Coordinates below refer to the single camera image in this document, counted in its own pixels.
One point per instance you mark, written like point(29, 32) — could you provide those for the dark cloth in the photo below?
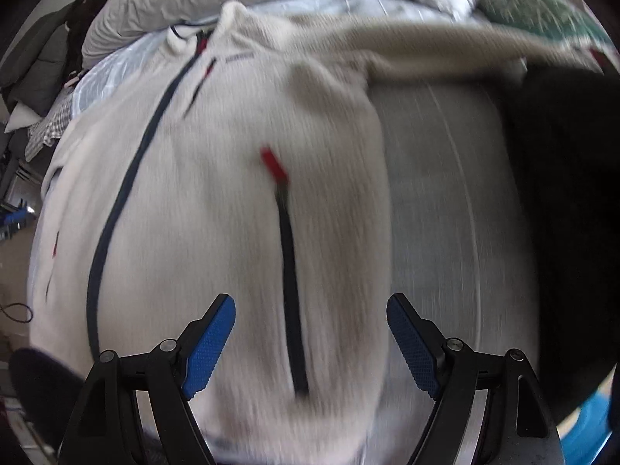
point(571, 227)

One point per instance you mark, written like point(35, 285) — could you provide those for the dark grey pillow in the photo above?
point(34, 58)

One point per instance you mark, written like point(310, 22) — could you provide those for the teal knitted cloth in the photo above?
point(542, 9)

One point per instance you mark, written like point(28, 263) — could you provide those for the light blue grid blanket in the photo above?
point(436, 203)

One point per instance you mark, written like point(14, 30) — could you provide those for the dark rounded object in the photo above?
point(38, 387)

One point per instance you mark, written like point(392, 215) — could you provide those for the white fleece zip jacket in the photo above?
point(218, 203)

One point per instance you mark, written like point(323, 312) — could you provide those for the blue floor object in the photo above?
point(10, 217)

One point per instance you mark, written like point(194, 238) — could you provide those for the black garment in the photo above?
point(89, 19)

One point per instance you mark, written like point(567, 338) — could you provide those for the grey checked cloth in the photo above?
point(48, 126)

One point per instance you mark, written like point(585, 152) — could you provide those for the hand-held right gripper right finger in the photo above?
point(412, 348)

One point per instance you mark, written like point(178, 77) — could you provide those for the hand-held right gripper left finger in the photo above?
point(208, 344)

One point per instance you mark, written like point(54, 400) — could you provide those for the blue plastic item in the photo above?
point(586, 426)

